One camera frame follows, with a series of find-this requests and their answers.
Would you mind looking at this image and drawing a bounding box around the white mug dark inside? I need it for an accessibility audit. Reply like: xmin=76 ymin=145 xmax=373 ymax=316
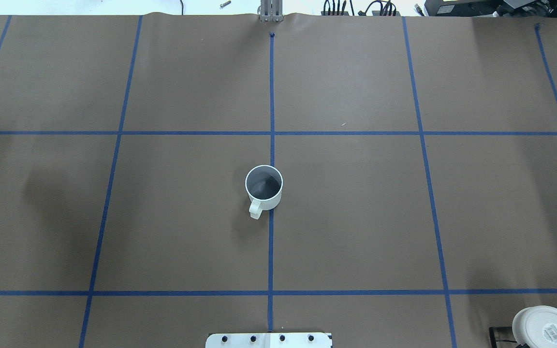
xmin=245 ymin=165 xmax=284 ymax=219

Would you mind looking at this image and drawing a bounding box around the brown paper mat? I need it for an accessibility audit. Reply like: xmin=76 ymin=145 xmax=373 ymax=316
xmin=0 ymin=14 xmax=557 ymax=348

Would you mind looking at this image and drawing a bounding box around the white pitcher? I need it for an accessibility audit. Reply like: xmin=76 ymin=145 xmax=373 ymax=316
xmin=512 ymin=305 xmax=557 ymax=348

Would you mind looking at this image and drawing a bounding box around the aluminium frame post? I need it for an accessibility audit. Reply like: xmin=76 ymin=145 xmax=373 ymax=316
xmin=258 ymin=0 xmax=284 ymax=23

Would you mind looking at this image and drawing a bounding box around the white pedestal column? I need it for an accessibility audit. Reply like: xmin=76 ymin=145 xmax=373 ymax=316
xmin=205 ymin=332 xmax=333 ymax=348

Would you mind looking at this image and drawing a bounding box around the black wire rack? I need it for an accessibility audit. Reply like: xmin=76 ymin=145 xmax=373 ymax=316
xmin=488 ymin=326 xmax=530 ymax=348

